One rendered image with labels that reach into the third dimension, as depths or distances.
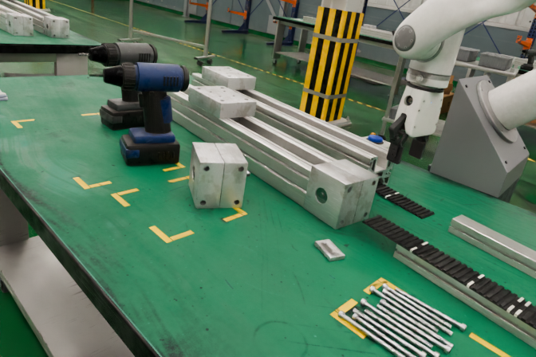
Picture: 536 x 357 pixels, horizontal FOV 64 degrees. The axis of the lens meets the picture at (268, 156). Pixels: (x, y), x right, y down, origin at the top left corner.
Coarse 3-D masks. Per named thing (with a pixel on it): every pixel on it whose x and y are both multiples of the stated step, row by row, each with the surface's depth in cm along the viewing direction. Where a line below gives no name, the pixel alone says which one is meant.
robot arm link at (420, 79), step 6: (408, 72) 87; (414, 72) 86; (420, 72) 84; (408, 78) 87; (414, 78) 86; (420, 78) 84; (426, 78) 84; (432, 78) 83; (438, 78) 83; (444, 78) 84; (414, 84) 87; (420, 84) 86; (426, 84) 84; (432, 84) 84; (438, 84) 84; (444, 84) 84
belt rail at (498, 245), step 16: (464, 224) 84; (480, 224) 85; (464, 240) 84; (480, 240) 82; (496, 240) 79; (512, 240) 80; (496, 256) 79; (512, 256) 77; (528, 256) 76; (528, 272) 75
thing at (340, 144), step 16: (192, 80) 151; (256, 96) 135; (256, 112) 125; (272, 112) 119; (288, 112) 125; (304, 112) 123; (288, 128) 115; (304, 128) 110; (320, 128) 116; (336, 128) 112; (320, 144) 106; (336, 144) 102; (352, 144) 108; (368, 144) 104; (352, 160) 99; (368, 160) 95; (384, 160) 101; (384, 176) 102
